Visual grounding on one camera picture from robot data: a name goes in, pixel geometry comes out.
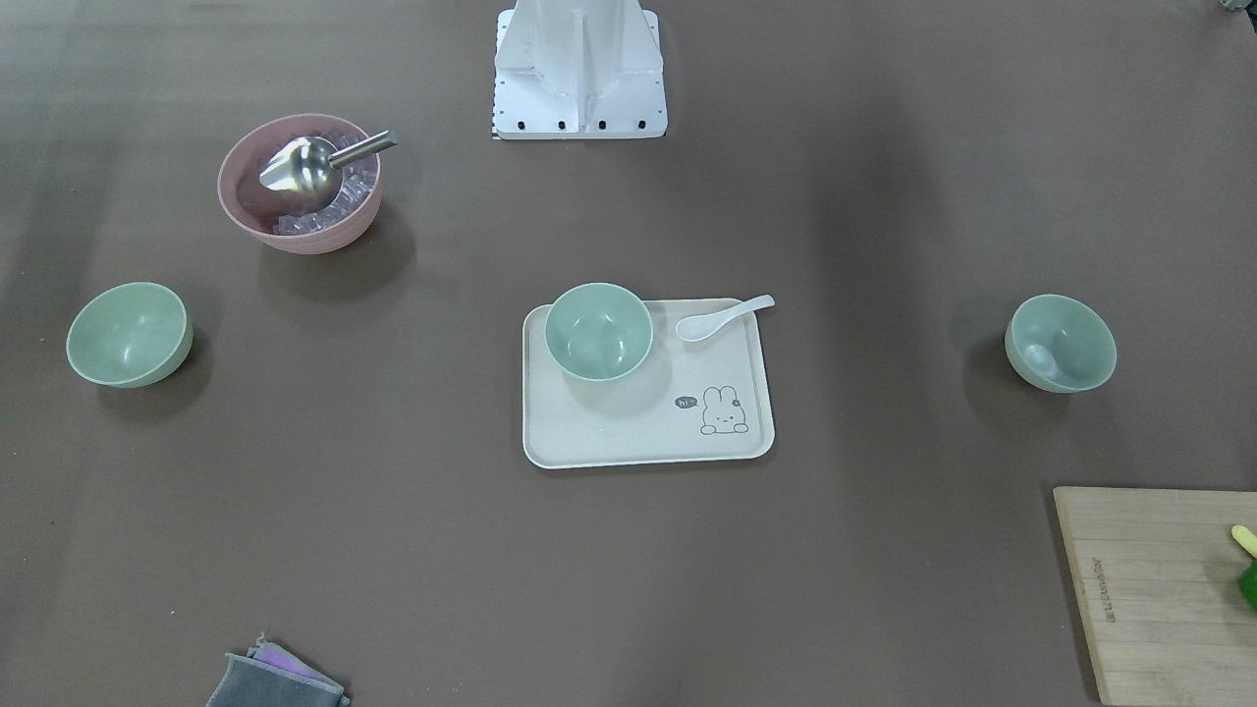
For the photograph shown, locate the green bowl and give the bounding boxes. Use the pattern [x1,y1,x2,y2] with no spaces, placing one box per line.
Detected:
[67,282,194,389]
[1003,294,1117,394]
[543,282,655,382]

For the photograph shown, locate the green bowl on tray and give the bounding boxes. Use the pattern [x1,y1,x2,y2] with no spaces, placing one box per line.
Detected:
[543,282,655,382]

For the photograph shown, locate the white ceramic spoon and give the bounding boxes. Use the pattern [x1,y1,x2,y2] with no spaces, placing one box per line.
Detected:
[675,294,776,342]

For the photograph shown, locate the cream rabbit tray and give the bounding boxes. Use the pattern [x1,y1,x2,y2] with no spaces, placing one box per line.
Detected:
[520,299,776,469]

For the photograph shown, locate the ice cubes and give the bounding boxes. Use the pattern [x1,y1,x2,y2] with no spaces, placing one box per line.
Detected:
[256,135,376,237]

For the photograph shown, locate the pink bowl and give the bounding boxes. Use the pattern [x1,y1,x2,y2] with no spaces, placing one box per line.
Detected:
[216,113,383,255]

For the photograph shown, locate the metal ice scoop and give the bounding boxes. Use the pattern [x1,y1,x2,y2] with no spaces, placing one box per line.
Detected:
[256,130,400,200]

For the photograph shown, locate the grey folded cloth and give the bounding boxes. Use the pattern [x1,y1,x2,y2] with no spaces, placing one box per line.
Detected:
[206,635,352,706]

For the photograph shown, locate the wooden cutting board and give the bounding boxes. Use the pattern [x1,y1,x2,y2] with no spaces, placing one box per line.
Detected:
[1052,486,1256,706]

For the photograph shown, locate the yellow plastic knife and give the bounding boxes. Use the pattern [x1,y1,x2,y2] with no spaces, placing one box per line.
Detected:
[1231,525,1257,560]

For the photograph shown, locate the green lime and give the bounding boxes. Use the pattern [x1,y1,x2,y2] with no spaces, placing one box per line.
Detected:
[1237,561,1257,610]

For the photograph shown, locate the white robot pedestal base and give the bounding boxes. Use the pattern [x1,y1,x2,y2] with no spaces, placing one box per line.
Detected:
[491,1,669,140]

